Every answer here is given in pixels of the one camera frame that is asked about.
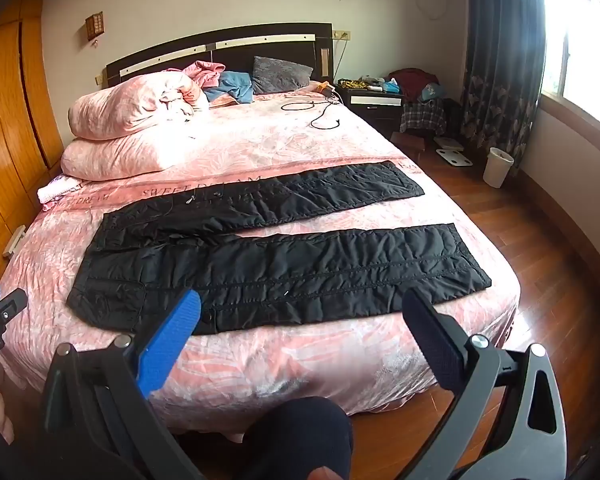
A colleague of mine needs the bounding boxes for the dark patterned curtain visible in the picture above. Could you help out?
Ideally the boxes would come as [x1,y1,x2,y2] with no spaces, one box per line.
[460,0,548,176]

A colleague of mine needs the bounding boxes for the white folded towel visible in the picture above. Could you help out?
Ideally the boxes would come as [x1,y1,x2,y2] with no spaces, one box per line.
[37,176,81,206]

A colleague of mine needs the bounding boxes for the red garment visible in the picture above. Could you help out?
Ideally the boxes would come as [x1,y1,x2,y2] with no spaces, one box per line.
[387,67,441,98]

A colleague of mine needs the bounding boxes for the dark nightstand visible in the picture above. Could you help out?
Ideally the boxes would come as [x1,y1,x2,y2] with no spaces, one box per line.
[334,80,406,126]

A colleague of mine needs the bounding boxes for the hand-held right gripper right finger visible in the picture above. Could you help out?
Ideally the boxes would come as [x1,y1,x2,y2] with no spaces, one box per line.
[395,287,568,480]

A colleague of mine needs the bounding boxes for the window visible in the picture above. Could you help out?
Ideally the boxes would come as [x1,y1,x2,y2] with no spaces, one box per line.
[535,0,600,141]

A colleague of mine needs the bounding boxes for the grey pillow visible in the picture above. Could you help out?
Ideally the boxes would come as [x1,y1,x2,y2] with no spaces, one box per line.
[251,55,315,95]

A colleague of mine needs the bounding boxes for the bed with pink sheet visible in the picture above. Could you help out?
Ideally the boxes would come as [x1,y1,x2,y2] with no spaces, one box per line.
[0,80,523,433]

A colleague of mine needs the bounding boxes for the pink crumpled garment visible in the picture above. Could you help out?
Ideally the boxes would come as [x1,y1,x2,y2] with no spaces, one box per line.
[182,60,228,106]

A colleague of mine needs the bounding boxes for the pink pillows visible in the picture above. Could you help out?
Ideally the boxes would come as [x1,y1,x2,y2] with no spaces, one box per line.
[67,71,211,140]

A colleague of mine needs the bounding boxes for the wooden wall lamp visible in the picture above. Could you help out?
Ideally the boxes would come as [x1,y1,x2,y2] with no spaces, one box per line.
[84,11,105,43]

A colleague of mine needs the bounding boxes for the black jacket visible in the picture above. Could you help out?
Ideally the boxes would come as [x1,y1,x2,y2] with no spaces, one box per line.
[66,160,493,336]

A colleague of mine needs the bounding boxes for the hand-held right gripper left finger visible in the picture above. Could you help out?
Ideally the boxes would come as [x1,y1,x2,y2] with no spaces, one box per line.
[40,289,206,480]

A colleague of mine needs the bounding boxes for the plaid cloth covered chair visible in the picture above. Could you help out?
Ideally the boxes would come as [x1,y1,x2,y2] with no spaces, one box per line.
[399,97,448,136]

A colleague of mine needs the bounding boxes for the dark wooden headboard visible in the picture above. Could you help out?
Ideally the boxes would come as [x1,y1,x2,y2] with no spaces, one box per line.
[105,22,335,92]

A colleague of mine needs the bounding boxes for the white waste bin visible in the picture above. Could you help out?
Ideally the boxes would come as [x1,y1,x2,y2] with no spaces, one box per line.
[482,147,515,189]

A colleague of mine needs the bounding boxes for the blue crumpled garment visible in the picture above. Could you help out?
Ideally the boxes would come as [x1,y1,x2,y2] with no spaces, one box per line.
[202,71,255,103]

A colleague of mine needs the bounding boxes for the person's dark trouser leg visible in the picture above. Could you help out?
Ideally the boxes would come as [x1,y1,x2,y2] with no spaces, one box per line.
[235,396,355,480]

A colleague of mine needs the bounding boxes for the black cable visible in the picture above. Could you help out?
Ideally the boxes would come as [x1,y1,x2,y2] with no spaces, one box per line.
[280,100,343,131]

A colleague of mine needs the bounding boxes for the pink folded quilt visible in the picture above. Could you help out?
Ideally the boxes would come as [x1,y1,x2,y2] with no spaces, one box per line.
[60,130,221,182]

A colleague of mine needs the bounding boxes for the wooden wardrobe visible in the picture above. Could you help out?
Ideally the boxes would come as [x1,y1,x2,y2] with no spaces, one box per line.
[0,0,66,266]

